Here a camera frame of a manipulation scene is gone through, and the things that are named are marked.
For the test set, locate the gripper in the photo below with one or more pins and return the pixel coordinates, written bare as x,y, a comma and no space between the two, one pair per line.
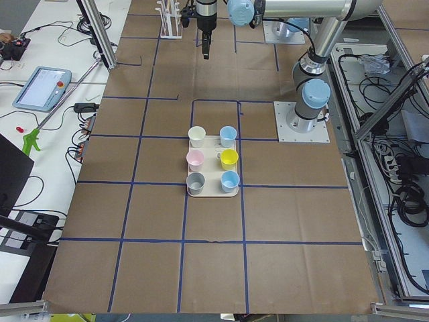
206,23

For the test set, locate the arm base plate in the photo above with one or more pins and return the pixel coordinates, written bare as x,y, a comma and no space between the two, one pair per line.
293,129
276,32

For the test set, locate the pink plastic cup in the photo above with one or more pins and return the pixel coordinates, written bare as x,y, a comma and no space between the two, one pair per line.
195,160

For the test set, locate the white plastic cup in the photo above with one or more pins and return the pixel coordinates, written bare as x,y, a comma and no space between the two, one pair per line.
196,135

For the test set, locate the green handled reacher grabber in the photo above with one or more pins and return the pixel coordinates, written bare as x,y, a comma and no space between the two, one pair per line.
29,140

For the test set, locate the aluminium frame post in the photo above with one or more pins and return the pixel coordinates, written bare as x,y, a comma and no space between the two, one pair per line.
92,16

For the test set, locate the light blue plastic cup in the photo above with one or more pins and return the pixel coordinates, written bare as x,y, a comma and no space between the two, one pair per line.
228,136

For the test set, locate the beige plastic tray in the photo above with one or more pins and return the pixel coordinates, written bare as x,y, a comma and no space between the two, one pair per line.
212,169

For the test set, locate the black power adapter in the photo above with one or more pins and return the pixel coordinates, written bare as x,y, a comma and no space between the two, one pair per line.
85,107

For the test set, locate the white wire cup rack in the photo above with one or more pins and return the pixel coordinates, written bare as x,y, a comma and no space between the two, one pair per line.
171,27

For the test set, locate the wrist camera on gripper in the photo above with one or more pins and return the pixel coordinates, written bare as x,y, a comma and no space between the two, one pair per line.
187,13

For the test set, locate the grey plastic cup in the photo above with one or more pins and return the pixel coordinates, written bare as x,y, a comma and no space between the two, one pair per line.
195,182

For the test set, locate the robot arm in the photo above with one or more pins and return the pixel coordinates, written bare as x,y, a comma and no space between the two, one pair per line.
313,92

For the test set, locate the yellow plastic cup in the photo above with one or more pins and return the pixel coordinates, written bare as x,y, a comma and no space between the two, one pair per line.
229,159

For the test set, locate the black monitor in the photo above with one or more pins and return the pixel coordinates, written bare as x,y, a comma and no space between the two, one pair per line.
15,169

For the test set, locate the blue teach pendant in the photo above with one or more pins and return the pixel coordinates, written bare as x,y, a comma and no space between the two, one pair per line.
43,89

